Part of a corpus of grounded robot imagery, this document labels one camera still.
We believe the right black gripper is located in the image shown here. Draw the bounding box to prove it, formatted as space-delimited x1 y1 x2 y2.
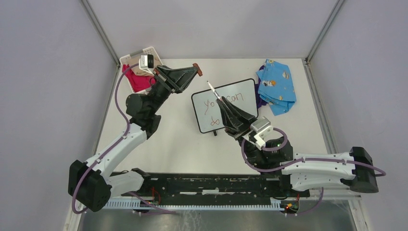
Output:
217 97 267 167

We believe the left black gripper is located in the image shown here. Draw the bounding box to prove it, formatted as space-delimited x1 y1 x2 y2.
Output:
148 64 200 114

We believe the black framed whiteboard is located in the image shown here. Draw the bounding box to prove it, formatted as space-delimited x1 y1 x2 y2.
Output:
191 78 258 133

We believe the white red whiteboard marker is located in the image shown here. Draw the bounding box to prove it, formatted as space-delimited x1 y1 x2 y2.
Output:
207 81 223 102

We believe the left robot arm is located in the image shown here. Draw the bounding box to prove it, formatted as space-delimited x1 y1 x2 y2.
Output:
68 63 202 214

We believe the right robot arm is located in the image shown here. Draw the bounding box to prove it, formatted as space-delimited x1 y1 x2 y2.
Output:
216 96 386 196

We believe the purple cloth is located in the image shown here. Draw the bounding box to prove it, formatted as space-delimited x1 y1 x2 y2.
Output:
255 65 267 109

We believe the magenta cloth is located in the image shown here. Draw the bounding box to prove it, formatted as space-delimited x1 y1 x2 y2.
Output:
125 69 156 93

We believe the white plastic basket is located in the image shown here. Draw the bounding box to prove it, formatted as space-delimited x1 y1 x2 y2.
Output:
119 46 163 94

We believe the beige folded cloth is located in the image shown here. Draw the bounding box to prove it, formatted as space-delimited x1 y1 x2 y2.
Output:
128 57 158 76

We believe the blue patterned cloth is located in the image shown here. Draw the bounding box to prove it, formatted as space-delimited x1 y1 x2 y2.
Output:
256 59 297 116

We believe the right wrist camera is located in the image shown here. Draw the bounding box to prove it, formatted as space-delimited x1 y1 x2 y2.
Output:
248 116 273 150

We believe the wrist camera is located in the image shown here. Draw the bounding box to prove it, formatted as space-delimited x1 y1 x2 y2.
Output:
248 116 273 150
139 54 154 72

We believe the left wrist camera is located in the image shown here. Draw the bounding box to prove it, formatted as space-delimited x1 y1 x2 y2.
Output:
139 54 154 72

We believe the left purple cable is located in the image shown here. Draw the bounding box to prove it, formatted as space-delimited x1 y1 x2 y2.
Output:
71 63 141 215

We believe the purple cable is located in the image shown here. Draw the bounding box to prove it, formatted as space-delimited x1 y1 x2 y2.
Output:
241 127 387 216
71 63 141 215

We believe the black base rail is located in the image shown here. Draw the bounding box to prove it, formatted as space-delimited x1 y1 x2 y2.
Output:
110 173 310 213

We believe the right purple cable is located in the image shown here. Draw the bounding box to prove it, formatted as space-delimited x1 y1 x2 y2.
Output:
241 127 387 216

